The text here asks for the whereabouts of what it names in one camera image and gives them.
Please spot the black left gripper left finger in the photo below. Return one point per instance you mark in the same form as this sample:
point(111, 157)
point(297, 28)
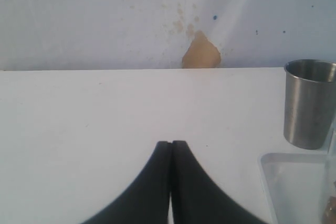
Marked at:
point(147, 198)

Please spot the clear glass jar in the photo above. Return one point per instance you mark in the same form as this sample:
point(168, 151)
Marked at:
point(328, 213)

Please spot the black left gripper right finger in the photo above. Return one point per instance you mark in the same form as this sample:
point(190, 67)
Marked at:
point(196, 198)

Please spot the clear plastic tray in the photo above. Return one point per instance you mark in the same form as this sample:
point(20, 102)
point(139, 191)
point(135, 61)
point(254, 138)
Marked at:
point(294, 185)

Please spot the grey metal cup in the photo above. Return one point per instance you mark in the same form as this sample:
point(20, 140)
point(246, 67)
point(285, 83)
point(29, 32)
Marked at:
point(309, 102)

